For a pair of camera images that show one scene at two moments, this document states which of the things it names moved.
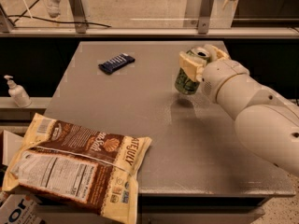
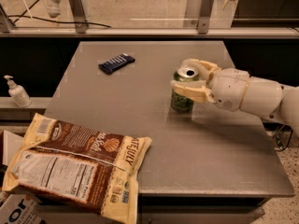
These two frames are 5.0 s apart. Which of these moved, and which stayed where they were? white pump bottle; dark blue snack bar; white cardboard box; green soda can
Moved: green soda can
Stayed: white cardboard box; white pump bottle; dark blue snack bar
